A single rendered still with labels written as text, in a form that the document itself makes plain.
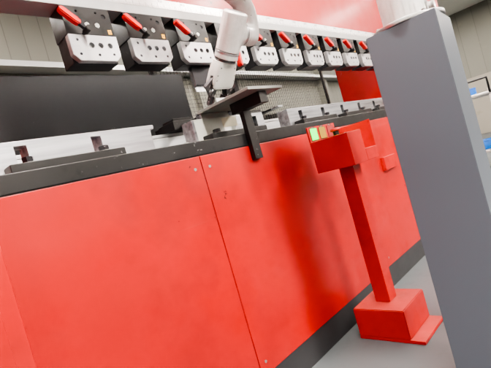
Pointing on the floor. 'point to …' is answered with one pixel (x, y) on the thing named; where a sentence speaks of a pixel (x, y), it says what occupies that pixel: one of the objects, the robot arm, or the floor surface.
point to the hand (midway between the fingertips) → (216, 101)
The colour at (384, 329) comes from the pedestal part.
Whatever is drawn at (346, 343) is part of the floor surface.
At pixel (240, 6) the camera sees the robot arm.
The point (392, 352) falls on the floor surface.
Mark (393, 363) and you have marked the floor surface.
